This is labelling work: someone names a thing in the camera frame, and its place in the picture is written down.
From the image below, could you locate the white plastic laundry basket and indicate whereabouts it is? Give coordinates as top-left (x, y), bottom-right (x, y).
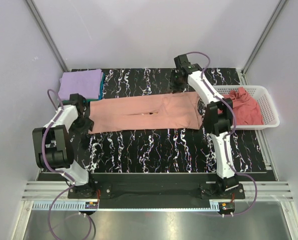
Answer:
top-left (214, 85), bottom-right (280, 131)

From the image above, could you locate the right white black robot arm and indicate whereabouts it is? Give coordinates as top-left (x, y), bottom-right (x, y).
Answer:
top-left (171, 54), bottom-right (239, 198)

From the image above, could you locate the white cable duct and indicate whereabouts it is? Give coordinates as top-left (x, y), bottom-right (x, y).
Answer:
top-left (32, 201), bottom-right (86, 211)
top-left (209, 201), bottom-right (219, 211)

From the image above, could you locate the red crumpled t shirt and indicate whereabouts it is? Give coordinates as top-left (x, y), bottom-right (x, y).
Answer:
top-left (223, 87), bottom-right (264, 126)

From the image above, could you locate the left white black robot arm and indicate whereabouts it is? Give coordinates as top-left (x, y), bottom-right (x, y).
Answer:
top-left (32, 93), bottom-right (97, 198)

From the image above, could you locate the pink printed t shirt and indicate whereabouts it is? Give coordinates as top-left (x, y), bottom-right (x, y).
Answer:
top-left (89, 92), bottom-right (202, 134)

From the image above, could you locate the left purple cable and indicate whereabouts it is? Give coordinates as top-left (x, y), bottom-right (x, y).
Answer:
top-left (42, 89), bottom-right (97, 240)

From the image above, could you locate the left white cable duct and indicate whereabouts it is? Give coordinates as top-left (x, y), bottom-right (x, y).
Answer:
top-left (32, 201), bottom-right (86, 211)

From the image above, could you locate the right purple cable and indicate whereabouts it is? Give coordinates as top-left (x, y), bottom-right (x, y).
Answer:
top-left (186, 51), bottom-right (258, 216)

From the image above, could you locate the purple folded t shirt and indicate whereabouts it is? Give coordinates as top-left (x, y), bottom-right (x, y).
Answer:
top-left (58, 69), bottom-right (103, 101)

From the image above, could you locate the purple cable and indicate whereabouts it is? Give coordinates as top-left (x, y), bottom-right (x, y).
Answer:
top-left (42, 89), bottom-right (97, 240)
top-left (186, 51), bottom-right (258, 216)

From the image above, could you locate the right white cable duct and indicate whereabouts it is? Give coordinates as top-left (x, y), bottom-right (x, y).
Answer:
top-left (209, 201), bottom-right (219, 211)

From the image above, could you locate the teal folded t shirt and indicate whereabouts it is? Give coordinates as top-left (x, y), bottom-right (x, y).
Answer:
top-left (61, 72), bottom-right (106, 105)

